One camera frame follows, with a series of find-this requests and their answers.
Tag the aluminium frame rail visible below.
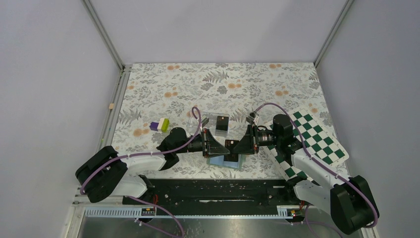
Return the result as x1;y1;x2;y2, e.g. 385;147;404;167
62;64;133;238

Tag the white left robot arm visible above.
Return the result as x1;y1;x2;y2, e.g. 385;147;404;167
75;127;230;204

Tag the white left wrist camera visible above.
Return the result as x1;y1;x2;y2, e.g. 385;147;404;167
200;117;209;129

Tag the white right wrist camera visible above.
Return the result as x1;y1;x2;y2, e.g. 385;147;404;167
246;112;260;125

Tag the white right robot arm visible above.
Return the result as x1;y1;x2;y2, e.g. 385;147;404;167
232;114;379;235

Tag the floral patterned table mat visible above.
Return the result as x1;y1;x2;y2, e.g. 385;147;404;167
111;63;350;180

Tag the purple white green block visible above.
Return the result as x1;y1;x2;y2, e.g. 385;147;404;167
149;118;169;132

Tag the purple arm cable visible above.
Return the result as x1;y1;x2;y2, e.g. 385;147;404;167
79;106;202;238
254;102;378;238

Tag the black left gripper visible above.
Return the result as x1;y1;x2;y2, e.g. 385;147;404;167
176;128;230;159

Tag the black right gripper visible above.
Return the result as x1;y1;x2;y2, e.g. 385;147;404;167
232;124;281;155

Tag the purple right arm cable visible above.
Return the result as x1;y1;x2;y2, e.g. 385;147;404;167
254;102;378;238

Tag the green white checkerboard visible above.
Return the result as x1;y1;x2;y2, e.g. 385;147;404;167
260;107;349;180

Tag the green card holder wallet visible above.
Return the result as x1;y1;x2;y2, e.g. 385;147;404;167
207;154;246;170

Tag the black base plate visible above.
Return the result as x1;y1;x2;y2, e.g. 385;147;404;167
122;177;314;216

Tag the dark credit card stack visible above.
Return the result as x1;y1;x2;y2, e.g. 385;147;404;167
216;116;229;131

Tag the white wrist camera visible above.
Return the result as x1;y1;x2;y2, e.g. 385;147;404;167
246;112;260;125
200;117;209;129

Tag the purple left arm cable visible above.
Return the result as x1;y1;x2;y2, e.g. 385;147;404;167
79;106;202;238

